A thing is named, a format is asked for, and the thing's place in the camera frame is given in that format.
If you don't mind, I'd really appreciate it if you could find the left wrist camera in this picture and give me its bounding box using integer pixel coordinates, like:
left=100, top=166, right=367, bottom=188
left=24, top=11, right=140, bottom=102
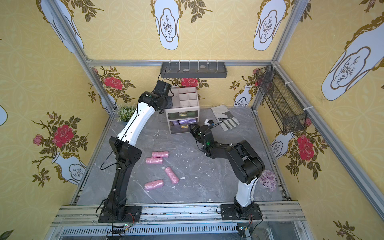
left=153, top=80, right=171, bottom=96

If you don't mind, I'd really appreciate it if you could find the pink trash bag roll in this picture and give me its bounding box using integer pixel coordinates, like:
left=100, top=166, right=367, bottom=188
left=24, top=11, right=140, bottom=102
left=152, top=151, right=170, bottom=158
left=146, top=157, right=164, bottom=165
left=165, top=167, right=180, bottom=185
left=145, top=179, right=164, bottom=191

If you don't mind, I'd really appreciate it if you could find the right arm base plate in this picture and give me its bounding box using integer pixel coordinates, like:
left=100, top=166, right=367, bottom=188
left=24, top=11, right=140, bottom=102
left=220, top=203, right=263, bottom=221

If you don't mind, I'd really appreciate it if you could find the beige drawer organizer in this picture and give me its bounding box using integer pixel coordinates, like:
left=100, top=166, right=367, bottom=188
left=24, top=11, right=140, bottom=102
left=165, top=87, right=200, bottom=134

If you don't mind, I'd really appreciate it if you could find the grey wall shelf tray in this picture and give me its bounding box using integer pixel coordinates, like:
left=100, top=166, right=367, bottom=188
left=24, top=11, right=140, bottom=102
left=161, top=61, right=228, bottom=79

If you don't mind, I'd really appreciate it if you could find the potted green plant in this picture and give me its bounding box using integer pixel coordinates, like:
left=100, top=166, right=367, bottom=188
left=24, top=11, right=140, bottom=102
left=118, top=106, right=136, bottom=122

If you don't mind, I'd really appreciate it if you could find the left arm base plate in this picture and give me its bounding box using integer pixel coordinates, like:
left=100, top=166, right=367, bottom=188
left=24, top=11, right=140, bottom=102
left=98, top=206, right=142, bottom=224

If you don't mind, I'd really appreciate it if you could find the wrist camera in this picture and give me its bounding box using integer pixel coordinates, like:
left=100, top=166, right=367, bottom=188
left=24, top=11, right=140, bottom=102
left=153, top=80, right=171, bottom=96
left=204, top=119, right=214, bottom=126

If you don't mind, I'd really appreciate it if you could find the grey work glove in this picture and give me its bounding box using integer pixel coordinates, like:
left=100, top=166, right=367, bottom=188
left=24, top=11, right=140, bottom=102
left=211, top=105, right=240, bottom=131

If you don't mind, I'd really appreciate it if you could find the black wire mesh basket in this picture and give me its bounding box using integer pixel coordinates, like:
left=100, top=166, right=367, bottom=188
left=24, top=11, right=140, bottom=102
left=255, top=66, right=307, bottom=134

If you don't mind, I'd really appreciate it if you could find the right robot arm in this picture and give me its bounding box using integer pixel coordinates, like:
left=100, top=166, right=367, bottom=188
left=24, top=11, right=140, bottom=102
left=189, top=124, right=265, bottom=215

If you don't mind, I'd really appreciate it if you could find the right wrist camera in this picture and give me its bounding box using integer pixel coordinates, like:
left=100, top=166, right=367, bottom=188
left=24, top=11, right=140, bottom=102
left=204, top=119, right=214, bottom=126

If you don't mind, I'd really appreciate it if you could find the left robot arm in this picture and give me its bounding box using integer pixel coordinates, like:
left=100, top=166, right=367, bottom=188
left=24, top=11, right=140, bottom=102
left=99, top=91, right=172, bottom=223

